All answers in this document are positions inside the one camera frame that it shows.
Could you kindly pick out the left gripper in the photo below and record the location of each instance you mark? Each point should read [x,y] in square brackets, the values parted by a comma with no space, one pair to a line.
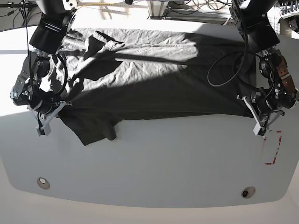
[265,111]

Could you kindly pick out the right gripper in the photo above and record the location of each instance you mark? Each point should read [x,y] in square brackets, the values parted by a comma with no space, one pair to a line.
[44,113]

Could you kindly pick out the dark grey T-shirt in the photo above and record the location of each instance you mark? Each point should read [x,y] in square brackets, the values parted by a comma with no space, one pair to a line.
[133,74]

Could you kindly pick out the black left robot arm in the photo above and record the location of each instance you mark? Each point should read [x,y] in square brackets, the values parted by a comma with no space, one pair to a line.
[253,25]

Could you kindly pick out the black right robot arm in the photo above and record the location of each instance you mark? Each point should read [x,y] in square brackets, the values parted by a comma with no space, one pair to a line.
[55,23]

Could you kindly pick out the red tape rectangle marking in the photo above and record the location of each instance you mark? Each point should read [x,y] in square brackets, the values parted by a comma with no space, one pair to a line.
[270,147]

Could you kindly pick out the left table grommet hole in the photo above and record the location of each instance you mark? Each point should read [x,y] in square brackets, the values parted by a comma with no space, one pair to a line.
[43,183]

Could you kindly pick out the table grommet hole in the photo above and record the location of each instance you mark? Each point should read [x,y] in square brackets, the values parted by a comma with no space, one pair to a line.
[43,183]
[248,192]

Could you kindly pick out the right table grommet hole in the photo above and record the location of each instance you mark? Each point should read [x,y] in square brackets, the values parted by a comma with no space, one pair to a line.
[248,192]

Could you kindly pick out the black tripod stand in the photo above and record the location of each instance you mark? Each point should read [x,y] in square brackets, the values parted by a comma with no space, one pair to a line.
[19,10]

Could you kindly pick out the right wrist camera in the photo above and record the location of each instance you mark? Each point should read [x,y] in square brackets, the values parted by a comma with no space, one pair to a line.
[43,130]

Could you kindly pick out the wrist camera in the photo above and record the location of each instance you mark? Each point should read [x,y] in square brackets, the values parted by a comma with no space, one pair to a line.
[43,130]
[259,130]

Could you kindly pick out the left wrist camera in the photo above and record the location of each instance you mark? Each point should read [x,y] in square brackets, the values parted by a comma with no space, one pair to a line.
[259,130]

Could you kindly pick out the aluminium rail with cables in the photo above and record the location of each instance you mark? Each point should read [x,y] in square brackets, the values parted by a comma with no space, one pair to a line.
[198,15]

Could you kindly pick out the aluminium frame post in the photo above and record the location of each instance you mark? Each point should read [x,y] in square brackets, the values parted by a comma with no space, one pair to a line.
[156,8]

